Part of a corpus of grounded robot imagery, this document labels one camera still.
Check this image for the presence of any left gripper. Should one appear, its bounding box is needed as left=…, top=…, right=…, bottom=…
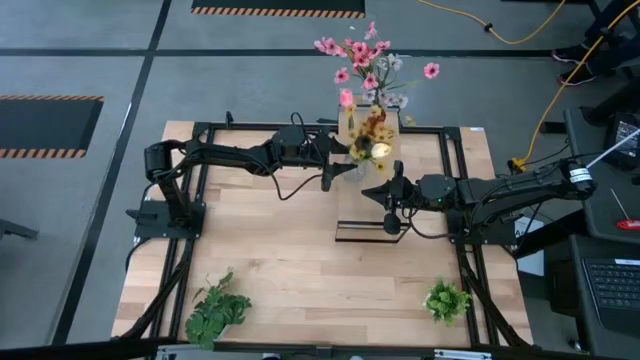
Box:
left=304, top=127, right=359, bottom=177

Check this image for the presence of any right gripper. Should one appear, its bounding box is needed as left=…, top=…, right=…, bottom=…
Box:
left=361, top=160, right=421, bottom=216

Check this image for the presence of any clear glass vase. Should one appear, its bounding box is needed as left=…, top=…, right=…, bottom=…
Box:
left=344, top=154, right=371, bottom=184

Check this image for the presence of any yellow artificial flower bunch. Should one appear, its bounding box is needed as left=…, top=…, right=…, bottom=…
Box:
left=347, top=104, right=399, bottom=174

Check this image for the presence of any pink artificial tulip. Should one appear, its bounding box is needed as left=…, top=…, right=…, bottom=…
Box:
left=339, top=88, right=355, bottom=131

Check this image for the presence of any pink artificial flower spray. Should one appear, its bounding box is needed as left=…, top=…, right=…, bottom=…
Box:
left=313, top=20, right=441, bottom=109

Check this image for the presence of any white artificial flower spray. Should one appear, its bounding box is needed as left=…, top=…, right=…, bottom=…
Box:
left=359, top=52, right=419, bottom=126

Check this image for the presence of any light green potted plant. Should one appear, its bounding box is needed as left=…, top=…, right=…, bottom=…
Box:
left=423, top=278, right=473, bottom=326

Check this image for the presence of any white paper sheet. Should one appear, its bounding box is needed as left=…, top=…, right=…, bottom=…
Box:
left=514, top=217, right=545, bottom=276

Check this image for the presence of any hazard-striped black floor mat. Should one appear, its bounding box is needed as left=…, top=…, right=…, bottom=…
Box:
left=0, top=94, right=105, bottom=160
left=191, top=0, right=366, bottom=20

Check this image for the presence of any dark green potted plant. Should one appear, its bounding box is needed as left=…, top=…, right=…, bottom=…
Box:
left=184, top=271, right=254, bottom=351

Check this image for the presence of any black side desk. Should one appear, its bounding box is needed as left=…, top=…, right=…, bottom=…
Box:
left=542, top=107, right=640, bottom=360

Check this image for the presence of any person's shoe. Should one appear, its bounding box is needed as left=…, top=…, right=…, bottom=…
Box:
left=551, top=43, right=595, bottom=64
left=557, top=65, right=598, bottom=87

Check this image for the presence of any black tablet device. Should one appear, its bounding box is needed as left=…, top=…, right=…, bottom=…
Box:
left=602, top=112, right=640, bottom=169

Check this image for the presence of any person's leg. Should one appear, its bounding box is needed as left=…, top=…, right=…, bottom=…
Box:
left=587, top=42, right=640, bottom=76

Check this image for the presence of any grey stand foot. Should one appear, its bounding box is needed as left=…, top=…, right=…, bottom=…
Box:
left=0, top=218, right=40, bottom=240

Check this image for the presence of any wooden shelf black frame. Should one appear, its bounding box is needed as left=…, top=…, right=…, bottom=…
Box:
left=334, top=103, right=411, bottom=245

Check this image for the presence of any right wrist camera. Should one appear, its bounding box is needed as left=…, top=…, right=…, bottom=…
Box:
left=382, top=213, right=403, bottom=236

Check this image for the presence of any black aluminium table frame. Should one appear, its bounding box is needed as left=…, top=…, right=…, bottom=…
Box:
left=119, top=110, right=534, bottom=351

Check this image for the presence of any black cable sleeve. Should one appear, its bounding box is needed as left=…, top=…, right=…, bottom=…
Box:
left=457, top=244, right=532, bottom=349
left=121, top=238, right=197, bottom=341

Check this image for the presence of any black power cable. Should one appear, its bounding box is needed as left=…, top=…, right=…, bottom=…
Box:
left=519, top=139, right=601, bottom=176

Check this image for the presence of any silver metal bracket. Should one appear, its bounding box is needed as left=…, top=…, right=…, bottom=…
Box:
left=433, top=348, right=494, bottom=360

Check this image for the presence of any yellow cable with black joint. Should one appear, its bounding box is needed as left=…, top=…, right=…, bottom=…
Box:
left=417, top=0, right=567, bottom=45

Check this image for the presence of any yellow extension cable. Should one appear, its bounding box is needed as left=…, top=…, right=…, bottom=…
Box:
left=509, top=0, right=640, bottom=174

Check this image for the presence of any white cable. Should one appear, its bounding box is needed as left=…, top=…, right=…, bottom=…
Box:
left=584, top=128, right=640, bottom=169

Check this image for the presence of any red-handled screwdriver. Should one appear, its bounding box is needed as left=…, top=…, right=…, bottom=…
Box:
left=610, top=188, right=640, bottom=232

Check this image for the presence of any black stand frame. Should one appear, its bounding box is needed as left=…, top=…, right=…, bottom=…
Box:
left=587, top=0, right=640, bottom=126

